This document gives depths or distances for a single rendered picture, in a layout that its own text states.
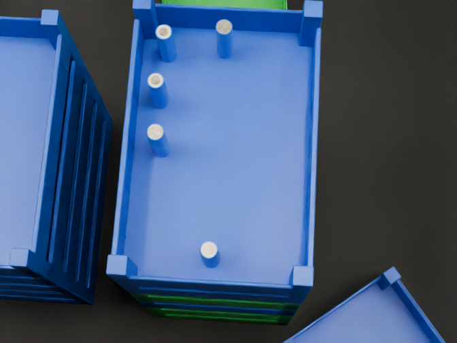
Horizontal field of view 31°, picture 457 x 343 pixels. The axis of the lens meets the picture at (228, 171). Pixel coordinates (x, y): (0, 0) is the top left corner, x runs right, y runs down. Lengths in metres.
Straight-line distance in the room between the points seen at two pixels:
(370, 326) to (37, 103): 0.60
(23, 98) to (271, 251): 0.37
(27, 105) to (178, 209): 0.26
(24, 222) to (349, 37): 0.66
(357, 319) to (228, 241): 0.44
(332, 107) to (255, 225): 0.51
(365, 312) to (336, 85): 0.37
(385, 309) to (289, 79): 0.48
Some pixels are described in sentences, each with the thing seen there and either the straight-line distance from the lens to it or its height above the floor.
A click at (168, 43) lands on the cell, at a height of 0.46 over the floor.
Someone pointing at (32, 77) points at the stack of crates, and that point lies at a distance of 1.05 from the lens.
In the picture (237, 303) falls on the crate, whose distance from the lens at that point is 0.99.
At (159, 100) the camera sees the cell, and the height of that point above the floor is 0.43.
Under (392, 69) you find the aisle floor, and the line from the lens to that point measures 1.39.
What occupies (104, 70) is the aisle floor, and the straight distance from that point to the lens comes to 1.39.
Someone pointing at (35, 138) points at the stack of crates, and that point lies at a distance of 1.02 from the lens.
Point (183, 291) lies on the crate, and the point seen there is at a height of 0.37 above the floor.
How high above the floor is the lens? 1.27
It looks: 75 degrees down
